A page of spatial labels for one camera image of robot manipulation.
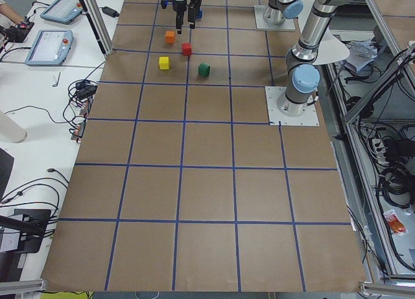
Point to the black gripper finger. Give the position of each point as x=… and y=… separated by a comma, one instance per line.
x=192, y=13
x=179, y=21

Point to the red wooden block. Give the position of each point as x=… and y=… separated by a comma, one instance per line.
x=186, y=49

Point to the orange wooden block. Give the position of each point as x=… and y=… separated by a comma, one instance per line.
x=170, y=37

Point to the yellow wooden block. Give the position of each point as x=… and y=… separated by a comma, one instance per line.
x=164, y=63

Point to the green wooden block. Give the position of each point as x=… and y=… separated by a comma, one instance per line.
x=204, y=69

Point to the black power adapter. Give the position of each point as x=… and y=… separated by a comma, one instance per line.
x=110, y=12

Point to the teach pendant far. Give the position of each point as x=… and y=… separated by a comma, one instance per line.
x=62, y=11

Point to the teach pendant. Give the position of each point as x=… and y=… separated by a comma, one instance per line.
x=62, y=11
x=50, y=48

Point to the teach pendant near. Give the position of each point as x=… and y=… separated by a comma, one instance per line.
x=50, y=48

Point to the black device on table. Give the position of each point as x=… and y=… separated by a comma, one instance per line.
x=24, y=230

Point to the aluminium frame post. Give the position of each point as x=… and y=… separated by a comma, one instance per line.
x=97, y=25

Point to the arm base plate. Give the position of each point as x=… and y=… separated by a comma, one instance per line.
x=267, y=18
x=282, y=112

